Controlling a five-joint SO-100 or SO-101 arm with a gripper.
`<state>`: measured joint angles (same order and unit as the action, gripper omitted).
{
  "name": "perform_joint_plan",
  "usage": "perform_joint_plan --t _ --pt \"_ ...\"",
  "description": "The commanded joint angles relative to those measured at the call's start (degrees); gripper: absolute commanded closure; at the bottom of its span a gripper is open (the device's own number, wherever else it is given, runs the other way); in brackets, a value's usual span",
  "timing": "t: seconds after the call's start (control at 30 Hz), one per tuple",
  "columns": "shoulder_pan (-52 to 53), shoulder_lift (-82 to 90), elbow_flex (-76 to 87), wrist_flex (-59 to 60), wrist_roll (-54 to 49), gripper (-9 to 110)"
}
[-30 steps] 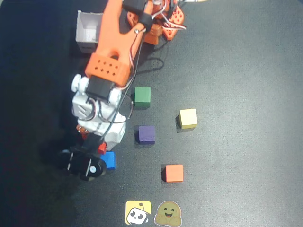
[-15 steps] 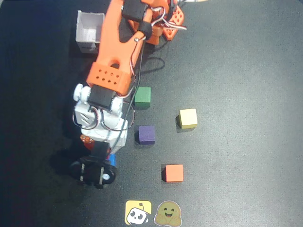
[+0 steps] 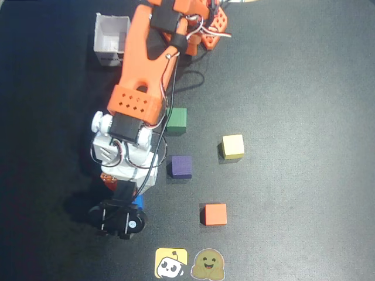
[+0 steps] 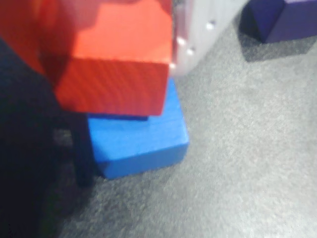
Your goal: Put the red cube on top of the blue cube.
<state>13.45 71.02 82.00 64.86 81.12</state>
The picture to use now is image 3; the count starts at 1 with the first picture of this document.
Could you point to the green wooden cube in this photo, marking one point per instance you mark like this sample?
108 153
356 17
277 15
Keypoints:
177 118

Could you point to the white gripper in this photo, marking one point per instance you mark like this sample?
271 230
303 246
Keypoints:
144 176

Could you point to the yellow wooden cube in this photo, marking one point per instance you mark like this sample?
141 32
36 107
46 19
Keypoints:
233 145

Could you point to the hugging face emoji sticker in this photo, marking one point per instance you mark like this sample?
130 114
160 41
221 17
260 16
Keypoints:
208 264

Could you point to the blue wooden cube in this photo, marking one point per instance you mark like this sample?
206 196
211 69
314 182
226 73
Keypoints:
140 202

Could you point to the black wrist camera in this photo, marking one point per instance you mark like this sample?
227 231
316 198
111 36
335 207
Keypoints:
117 216

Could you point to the purple wooden cube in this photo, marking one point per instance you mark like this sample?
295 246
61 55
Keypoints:
181 165

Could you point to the white cardboard box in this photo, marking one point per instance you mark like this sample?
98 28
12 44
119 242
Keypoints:
109 32

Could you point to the yellow robot face sticker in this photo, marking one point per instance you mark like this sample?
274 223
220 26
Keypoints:
170 263

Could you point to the orange robot base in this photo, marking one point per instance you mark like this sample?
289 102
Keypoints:
218 22

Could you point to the orange wooden cube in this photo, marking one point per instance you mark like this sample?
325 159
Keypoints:
216 213

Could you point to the orange and white robot arm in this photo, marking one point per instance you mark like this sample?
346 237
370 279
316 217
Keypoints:
137 52

